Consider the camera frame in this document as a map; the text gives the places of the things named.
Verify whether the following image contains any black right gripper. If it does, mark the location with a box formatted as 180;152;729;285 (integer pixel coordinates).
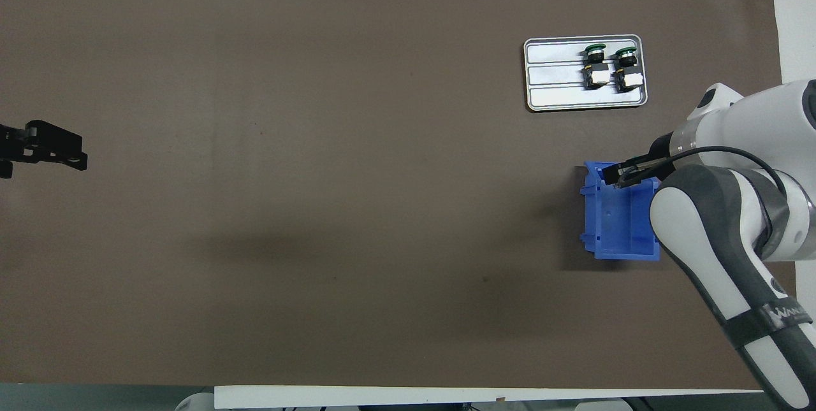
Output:
604;133;680;190

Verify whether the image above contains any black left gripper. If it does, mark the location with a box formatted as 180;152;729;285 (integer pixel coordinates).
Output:
0;120;89;179

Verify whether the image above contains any blue plastic bin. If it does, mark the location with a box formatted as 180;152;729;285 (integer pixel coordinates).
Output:
579;161;661;262

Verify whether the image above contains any grey metal tray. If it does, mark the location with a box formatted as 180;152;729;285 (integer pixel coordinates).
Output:
523;34;648;112

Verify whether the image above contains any brown table mat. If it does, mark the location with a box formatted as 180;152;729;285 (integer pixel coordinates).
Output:
0;0;803;391

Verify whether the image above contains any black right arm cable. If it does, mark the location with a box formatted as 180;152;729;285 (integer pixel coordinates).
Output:
615;145;791;205

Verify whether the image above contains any green push button switch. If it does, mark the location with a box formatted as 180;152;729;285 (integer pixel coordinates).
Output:
612;47;643;93
581;43;609;90

